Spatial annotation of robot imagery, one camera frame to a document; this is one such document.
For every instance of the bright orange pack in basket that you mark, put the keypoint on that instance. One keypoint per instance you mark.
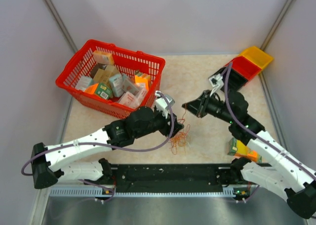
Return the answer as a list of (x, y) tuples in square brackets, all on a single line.
[(142, 80)]

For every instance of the green orange sponge pack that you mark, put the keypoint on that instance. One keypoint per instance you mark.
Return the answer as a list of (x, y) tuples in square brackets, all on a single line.
[(237, 149)]

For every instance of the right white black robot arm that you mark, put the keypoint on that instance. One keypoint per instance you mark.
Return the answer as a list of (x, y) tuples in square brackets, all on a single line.
[(291, 180)]

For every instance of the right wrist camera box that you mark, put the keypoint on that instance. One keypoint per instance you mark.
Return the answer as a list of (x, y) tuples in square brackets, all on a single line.
[(216, 82)]

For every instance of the green orange box in basket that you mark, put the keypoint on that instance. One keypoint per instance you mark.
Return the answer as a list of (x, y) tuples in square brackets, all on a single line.
[(101, 90)]

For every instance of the red plastic shopping basket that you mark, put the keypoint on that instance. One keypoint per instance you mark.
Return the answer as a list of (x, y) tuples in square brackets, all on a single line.
[(126, 61)]

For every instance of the pale blue box in basket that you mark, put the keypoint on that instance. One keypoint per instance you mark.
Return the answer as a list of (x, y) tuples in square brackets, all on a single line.
[(116, 82)]

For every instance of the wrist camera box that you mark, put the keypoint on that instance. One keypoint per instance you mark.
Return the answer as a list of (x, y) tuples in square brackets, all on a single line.
[(161, 104), (216, 82)]

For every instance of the yellow plastic bin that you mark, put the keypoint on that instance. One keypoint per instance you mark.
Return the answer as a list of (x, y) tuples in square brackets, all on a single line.
[(257, 57)]

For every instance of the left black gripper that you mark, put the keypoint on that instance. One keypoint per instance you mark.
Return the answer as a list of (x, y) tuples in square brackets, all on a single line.
[(167, 129)]

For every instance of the black plastic bin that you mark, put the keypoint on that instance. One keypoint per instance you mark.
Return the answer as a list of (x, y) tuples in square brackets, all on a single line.
[(235, 81)]

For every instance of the tan box in basket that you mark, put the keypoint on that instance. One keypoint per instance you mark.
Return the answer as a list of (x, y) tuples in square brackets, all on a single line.
[(103, 75)]

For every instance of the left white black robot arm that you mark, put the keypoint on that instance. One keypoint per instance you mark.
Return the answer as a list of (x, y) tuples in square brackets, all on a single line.
[(51, 164)]

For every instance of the red plastic bin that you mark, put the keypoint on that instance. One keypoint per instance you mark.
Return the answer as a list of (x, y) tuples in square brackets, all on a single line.
[(244, 67)]

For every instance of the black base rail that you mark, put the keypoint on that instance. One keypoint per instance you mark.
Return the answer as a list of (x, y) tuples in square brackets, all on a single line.
[(177, 180)]

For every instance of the pink white box in basket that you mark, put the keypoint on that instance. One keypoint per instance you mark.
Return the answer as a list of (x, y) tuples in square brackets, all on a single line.
[(132, 101)]

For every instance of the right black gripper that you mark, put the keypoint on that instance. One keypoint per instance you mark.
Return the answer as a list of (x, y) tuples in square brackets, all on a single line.
[(199, 106)]

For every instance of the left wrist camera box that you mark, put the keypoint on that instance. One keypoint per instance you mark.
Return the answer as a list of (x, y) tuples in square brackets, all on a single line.
[(161, 104)]

